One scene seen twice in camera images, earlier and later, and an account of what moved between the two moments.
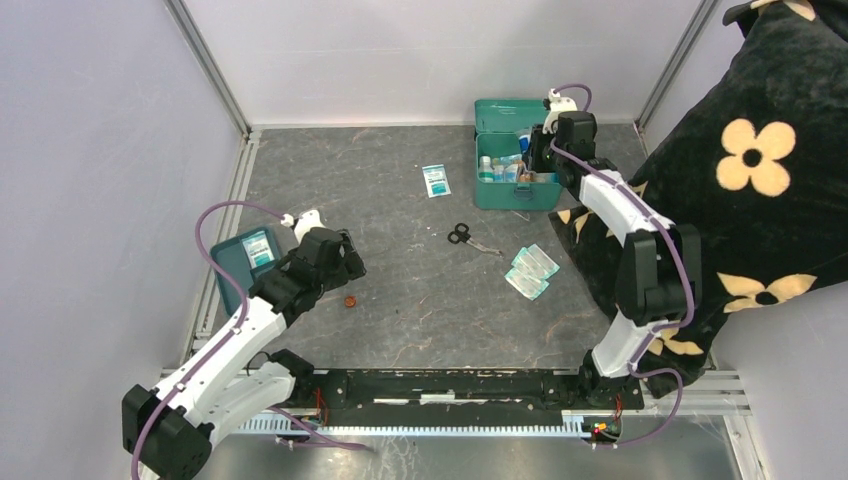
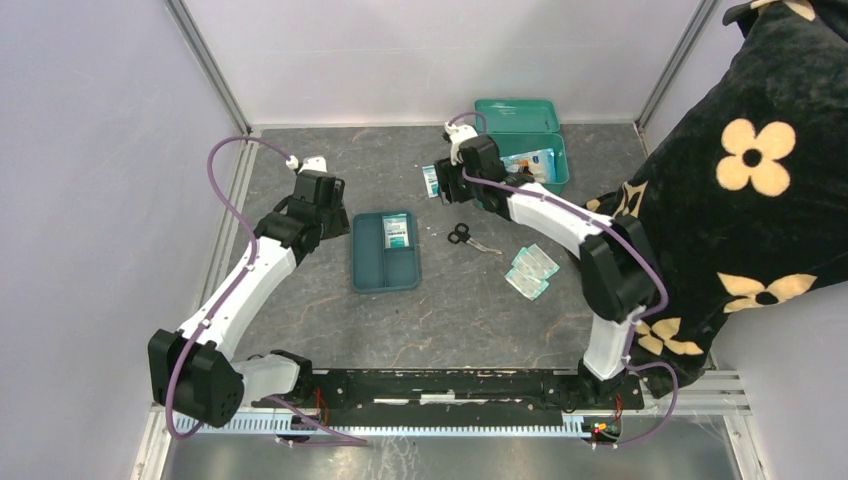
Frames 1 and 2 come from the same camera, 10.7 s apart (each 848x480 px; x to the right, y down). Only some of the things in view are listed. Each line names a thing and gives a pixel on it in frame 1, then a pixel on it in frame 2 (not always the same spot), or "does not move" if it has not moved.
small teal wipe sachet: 436,180 does not move
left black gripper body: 347,267 to 334,219
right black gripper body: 543,159 to 462,189
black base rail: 462,389 does not move
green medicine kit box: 503,179 does not move
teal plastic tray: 232,254 to 379,269
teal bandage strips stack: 531,268 does not move
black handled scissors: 461,235 does not move
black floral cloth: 757,159 does not move
